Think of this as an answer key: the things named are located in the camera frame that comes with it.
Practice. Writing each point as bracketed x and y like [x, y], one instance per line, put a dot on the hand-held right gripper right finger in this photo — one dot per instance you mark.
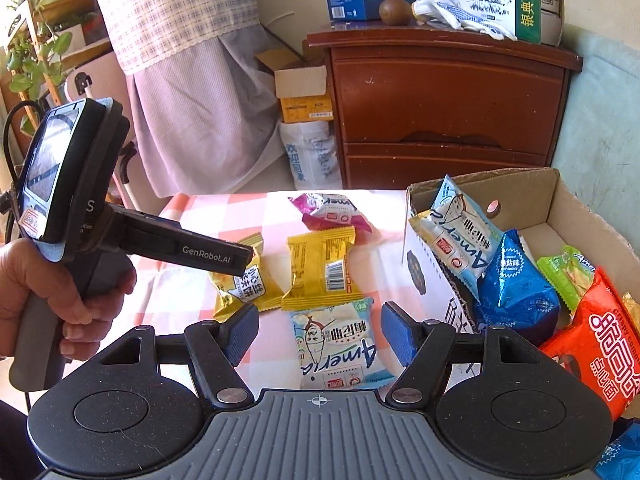
[397, 335]

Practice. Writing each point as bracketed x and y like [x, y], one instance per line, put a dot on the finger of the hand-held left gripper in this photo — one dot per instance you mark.
[200, 252]

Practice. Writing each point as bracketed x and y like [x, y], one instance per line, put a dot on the white work gloves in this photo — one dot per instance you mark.
[460, 15]

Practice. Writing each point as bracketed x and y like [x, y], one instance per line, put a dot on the green potted plant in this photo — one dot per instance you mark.
[35, 55]

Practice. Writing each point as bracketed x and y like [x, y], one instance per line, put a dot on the small yellow snack packet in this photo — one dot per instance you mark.
[320, 265]
[245, 295]

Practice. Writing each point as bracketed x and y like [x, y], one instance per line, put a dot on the person's left hand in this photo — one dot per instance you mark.
[30, 285]

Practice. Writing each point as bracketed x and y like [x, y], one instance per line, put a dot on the green snack packet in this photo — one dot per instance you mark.
[570, 272]

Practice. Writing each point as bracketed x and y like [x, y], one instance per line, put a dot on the white printed cardboard box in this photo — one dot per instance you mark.
[550, 210]

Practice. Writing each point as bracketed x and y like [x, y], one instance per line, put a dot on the red noodle snack packet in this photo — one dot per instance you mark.
[600, 345]

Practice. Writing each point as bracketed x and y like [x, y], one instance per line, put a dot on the pink checked tablecloth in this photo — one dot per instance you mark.
[200, 210]

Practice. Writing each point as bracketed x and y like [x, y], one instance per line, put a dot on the pink snack packet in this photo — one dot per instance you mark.
[330, 210]

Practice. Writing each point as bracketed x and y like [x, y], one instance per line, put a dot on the small open cardboard box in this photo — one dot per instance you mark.
[300, 90]

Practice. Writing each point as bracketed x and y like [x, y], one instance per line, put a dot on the pale blue snack packet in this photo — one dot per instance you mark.
[340, 345]
[460, 240]

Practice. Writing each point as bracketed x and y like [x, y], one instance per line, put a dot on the pale green cushion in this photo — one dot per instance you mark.
[600, 125]

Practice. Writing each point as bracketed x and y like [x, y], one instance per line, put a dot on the brown wooden cabinet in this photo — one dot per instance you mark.
[450, 100]

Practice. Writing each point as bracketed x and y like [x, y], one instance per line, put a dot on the blue foil snack packet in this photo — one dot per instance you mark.
[515, 290]
[622, 455]

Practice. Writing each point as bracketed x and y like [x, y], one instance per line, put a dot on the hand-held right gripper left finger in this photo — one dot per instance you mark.
[246, 335]

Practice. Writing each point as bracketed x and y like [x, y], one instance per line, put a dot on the white plastic bag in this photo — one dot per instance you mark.
[310, 155]

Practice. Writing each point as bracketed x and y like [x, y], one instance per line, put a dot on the large yellow snack packet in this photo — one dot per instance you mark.
[632, 307]

